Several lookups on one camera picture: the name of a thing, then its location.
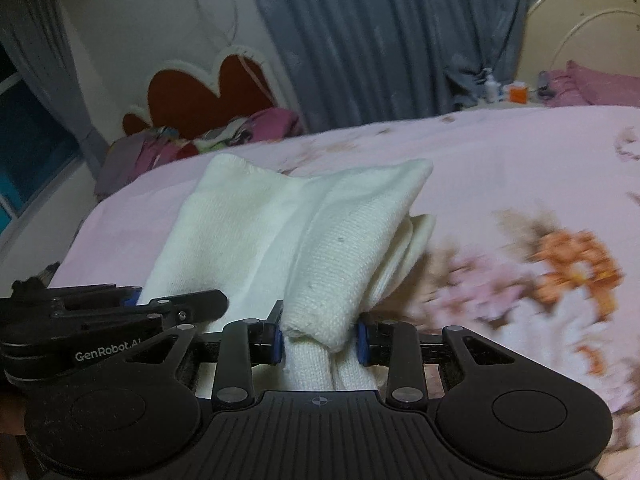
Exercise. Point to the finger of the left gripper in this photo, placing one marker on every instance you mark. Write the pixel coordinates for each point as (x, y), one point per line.
(190, 307)

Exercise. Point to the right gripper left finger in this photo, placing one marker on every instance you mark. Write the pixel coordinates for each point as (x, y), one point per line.
(243, 345)

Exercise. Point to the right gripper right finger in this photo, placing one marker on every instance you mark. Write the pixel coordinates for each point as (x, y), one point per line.
(396, 346)

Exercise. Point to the pale green knit sweater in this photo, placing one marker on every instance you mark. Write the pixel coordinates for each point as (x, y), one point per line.
(324, 249)

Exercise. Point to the purple clothes pile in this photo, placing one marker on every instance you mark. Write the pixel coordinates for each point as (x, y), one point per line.
(130, 157)

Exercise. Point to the red heart shaped headboard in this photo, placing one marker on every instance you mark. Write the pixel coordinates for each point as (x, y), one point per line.
(192, 101)

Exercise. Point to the white pump bottle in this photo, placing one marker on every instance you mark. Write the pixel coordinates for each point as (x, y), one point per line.
(492, 88)

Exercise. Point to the orange container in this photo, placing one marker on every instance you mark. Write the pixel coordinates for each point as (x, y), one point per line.
(517, 92)

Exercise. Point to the blue grey left curtain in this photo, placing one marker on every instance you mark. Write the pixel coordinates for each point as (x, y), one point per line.
(34, 37)

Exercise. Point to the blue grey curtain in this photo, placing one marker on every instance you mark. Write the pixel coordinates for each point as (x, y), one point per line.
(34, 37)
(352, 62)

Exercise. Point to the blue grey centre curtain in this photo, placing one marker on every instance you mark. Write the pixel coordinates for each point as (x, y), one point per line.
(352, 62)

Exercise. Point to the magenta pillow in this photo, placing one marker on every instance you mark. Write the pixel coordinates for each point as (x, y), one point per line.
(577, 85)

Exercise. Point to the cream round headboard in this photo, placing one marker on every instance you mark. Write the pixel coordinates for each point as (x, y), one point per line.
(597, 34)

